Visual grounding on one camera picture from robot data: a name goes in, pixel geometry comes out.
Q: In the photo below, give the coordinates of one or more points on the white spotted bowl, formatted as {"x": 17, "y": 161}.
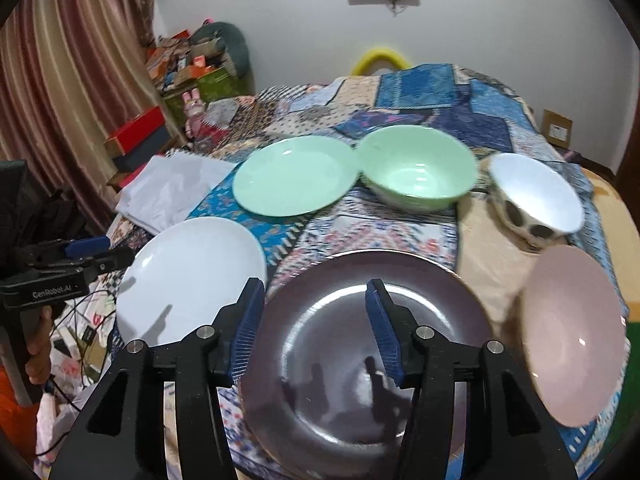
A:
{"x": 535, "y": 190}

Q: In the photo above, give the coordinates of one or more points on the green box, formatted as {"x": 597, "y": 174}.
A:
{"x": 205, "y": 85}

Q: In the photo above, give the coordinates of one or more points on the cardboard box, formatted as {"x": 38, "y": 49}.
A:
{"x": 557, "y": 129}

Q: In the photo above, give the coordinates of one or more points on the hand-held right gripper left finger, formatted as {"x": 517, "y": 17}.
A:
{"x": 247, "y": 330}

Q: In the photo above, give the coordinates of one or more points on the beige plate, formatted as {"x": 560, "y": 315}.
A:
{"x": 320, "y": 320}

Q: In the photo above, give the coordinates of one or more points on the yellow hoop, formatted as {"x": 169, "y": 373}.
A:
{"x": 375, "y": 53}

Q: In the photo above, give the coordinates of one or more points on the large mint green bowl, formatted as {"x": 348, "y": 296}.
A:
{"x": 295, "y": 175}

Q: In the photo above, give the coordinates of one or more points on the grey stuffed pillow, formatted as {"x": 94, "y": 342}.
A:
{"x": 235, "y": 45}

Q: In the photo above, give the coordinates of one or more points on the striped curtain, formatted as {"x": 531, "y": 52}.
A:
{"x": 60, "y": 60}

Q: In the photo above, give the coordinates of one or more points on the white folded cloth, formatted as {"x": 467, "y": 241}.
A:
{"x": 165, "y": 185}

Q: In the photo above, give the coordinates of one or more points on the white plate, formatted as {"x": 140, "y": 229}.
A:
{"x": 190, "y": 270}

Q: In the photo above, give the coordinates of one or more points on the patchwork blanket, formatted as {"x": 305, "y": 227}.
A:
{"x": 400, "y": 225}

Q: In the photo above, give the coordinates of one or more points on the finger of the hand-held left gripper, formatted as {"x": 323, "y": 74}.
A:
{"x": 87, "y": 245}
{"x": 112, "y": 260}

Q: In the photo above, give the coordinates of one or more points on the pile of assorted packets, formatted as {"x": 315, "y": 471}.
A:
{"x": 175, "y": 60}

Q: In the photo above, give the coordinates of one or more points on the pink rabbit toy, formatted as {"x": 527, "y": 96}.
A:
{"x": 195, "y": 115}

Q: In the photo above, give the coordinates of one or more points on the person's left hand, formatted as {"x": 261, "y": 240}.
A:
{"x": 39, "y": 345}

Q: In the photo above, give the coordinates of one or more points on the pink plate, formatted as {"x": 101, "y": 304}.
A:
{"x": 570, "y": 330}

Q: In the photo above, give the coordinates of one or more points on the dark grey box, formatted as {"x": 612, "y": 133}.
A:
{"x": 150, "y": 152}

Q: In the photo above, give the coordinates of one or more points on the red box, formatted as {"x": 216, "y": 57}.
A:
{"x": 135, "y": 132}

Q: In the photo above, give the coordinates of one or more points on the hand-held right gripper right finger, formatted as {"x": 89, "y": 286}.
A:
{"x": 382, "y": 332}

